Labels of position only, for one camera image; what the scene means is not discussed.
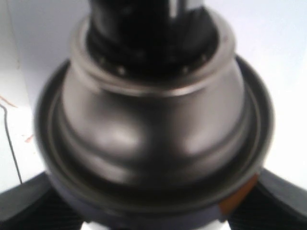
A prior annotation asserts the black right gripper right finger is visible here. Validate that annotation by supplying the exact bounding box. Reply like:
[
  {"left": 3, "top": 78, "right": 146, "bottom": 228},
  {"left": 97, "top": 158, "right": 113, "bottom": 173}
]
[{"left": 228, "top": 170, "right": 307, "bottom": 230}]

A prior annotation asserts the white dotted spray can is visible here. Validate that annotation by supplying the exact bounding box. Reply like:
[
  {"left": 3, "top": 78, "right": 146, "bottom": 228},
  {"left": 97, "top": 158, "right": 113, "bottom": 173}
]
[{"left": 35, "top": 0, "right": 274, "bottom": 230}]

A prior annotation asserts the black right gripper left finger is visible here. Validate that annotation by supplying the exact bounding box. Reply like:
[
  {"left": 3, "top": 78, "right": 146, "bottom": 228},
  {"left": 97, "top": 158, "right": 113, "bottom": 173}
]
[{"left": 0, "top": 172, "right": 83, "bottom": 230}]

